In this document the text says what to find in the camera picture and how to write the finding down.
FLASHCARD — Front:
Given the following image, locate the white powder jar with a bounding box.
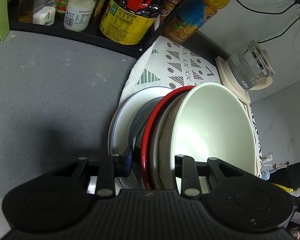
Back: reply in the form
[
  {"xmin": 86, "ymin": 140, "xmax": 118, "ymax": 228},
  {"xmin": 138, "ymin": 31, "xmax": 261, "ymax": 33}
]
[{"xmin": 63, "ymin": 0, "xmax": 96, "ymax": 32}]

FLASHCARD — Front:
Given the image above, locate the orange juice bottle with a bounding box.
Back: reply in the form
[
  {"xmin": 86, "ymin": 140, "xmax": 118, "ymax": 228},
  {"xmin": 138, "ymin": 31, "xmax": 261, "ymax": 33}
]
[{"xmin": 164, "ymin": 0, "xmax": 230, "ymax": 44}]

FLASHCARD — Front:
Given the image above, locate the red plate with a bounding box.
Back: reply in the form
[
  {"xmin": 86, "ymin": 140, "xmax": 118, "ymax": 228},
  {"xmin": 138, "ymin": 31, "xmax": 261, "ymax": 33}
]
[{"xmin": 140, "ymin": 86, "xmax": 194, "ymax": 190}]

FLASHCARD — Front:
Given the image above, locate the small salt jar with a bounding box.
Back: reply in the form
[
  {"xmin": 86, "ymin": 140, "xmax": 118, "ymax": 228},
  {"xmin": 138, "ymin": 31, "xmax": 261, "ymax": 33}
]
[{"xmin": 32, "ymin": 0, "xmax": 58, "ymax": 26}]

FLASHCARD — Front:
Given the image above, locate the grey brown plate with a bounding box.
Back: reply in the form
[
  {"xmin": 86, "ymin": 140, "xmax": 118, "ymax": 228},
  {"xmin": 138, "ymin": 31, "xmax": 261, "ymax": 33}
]
[{"xmin": 149, "ymin": 91, "xmax": 187, "ymax": 190}]

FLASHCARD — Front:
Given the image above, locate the cream kettle base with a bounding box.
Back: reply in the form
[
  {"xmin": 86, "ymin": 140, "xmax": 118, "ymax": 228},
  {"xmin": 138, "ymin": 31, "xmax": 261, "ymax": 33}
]
[{"xmin": 216, "ymin": 56, "xmax": 250, "ymax": 105}]

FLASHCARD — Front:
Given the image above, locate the black power cable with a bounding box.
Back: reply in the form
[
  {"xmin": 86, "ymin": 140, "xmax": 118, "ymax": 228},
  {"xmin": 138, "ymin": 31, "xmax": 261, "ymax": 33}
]
[{"xmin": 231, "ymin": 0, "xmax": 300, "ymax": 16}]

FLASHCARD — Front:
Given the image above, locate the patterned table cloth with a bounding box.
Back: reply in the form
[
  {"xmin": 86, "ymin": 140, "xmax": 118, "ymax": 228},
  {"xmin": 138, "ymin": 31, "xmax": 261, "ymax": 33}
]
[{"xmin": 118, "ymin": 36, "xmax": 261, "ymax": 176}]

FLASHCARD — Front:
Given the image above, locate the large white bowl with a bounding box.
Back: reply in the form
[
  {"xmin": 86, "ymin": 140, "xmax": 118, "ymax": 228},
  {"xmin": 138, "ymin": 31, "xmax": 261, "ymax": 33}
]
[{"xmin": 170, "ymin": 81, "xmax": 257, "ymax": 189}]

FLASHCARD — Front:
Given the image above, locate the white blue-rimmed plate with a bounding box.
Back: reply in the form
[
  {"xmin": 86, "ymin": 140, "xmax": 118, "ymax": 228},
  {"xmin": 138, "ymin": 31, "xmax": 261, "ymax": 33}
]
[{"xmin": 108, "ymin": 86, "xmax": 172, "ymax": 189}]

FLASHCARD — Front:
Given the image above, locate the black kitchen rack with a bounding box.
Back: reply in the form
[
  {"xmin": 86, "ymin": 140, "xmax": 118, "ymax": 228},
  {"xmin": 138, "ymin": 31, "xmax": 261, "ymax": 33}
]
[{"xmin": 7, "ymin": 0, "xmax": 198, "ymax": 59}]

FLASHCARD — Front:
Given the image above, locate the glass electric kettle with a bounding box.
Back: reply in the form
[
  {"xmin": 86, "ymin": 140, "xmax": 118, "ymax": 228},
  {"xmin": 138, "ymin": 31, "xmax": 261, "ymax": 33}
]
[{"xmin": 227, "ymin": 40, "xmax": 275, "ymax": 90}]

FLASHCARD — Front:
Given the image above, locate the yellow labelled oil jug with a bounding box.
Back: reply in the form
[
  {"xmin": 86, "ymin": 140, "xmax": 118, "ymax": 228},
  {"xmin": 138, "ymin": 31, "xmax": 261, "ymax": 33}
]
[{"xmin": 100, "ymin": 0, "xmax": 166, "ymax": 46}]

